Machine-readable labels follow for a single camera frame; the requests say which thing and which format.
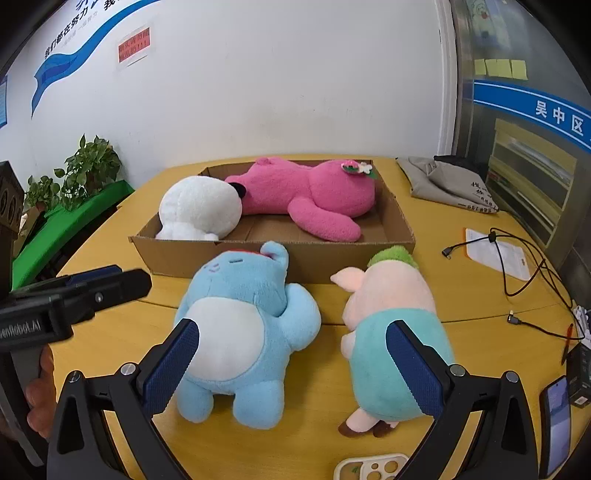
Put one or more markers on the blue door sign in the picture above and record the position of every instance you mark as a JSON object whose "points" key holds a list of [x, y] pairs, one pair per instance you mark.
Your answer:
{"points": [[508, 99]]}

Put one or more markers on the white plush toy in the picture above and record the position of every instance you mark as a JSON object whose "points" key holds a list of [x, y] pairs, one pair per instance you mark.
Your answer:
{"points": [[198, 207]]}

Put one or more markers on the cardboard box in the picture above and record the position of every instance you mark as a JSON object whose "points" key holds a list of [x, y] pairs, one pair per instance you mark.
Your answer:
{"points": [[323, 261]]}

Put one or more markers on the red pen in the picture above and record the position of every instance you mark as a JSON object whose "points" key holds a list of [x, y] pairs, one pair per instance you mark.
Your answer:
{"points": [[567, 346]]}

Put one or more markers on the small potted plant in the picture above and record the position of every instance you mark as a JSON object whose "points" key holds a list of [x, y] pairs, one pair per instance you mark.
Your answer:
{"points": [[44, 191]]}

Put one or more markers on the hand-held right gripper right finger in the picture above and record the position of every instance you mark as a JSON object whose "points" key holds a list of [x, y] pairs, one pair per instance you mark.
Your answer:
{"points": [[411, 364]]}

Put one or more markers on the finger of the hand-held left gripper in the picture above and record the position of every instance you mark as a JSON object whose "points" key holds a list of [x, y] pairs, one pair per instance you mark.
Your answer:
{"points": [[124, 284], [92, 276]]}

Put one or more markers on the small black box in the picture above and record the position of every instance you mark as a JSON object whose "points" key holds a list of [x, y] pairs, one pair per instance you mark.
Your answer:
{"points": [[581, 374]]}

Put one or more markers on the glass door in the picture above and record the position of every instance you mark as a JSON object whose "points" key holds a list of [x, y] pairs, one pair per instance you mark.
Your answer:
{"points": [[531, 184]]}

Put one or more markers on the green board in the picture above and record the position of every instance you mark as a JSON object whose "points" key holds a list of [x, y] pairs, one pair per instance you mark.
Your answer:
{"points": [[69, 221]]}

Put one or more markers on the blue wall frame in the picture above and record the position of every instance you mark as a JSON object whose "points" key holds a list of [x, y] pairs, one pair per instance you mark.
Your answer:
{"points": [[2, 99]]}

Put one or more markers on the cartoon door sticker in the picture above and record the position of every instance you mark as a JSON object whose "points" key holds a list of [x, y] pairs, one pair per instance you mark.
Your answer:
{"points": [[480, 16]]}

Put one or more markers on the beige phone case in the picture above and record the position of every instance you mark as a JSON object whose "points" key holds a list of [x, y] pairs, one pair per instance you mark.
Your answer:
{"points": [[351, 470]]}

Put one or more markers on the blue striped wall poster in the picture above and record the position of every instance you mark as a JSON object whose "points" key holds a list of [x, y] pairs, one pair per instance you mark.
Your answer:
{"points": [[55, 69]]}

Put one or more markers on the grey cloth bag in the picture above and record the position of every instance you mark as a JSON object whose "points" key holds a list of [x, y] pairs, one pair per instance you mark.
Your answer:
{"points": [[438, 184]]}

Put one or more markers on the magenta plush toy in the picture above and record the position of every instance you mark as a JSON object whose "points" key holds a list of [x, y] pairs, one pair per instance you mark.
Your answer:
{"points": [[332, 189]]}

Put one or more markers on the large potted plant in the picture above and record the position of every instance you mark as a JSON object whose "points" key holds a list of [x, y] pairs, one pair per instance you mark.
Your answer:
{"points": [[90, 166]]}

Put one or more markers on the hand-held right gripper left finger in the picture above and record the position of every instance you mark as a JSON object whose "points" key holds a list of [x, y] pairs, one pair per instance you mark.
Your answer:
{"points": [[173, 364]]}

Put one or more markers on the blue plush toy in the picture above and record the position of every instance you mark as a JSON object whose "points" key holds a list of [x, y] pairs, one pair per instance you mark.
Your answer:
{"points": [[258, 295]]}

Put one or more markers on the yellow sticky note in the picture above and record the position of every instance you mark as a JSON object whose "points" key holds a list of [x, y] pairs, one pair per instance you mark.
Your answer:
{"points": [[519, 69], [498, 68], [480, 67]]}

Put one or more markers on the pink pig plush toy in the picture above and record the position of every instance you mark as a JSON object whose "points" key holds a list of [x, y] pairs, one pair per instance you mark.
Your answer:
{"points": [[369, 360]]}

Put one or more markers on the black cloth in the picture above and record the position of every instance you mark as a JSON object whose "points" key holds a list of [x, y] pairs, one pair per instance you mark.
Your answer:
{"points": [[461, 162]]}

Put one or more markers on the red wall sign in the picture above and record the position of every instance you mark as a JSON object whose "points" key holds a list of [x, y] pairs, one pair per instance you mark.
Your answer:
{"points": [[134, 46]]}

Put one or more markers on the smartphone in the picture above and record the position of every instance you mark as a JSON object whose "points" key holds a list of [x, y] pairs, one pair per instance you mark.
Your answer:
{"points": [[556, 424]]}

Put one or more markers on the person's left hand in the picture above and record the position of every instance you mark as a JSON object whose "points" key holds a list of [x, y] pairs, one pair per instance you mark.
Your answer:
{"points": [[39, 401]]}

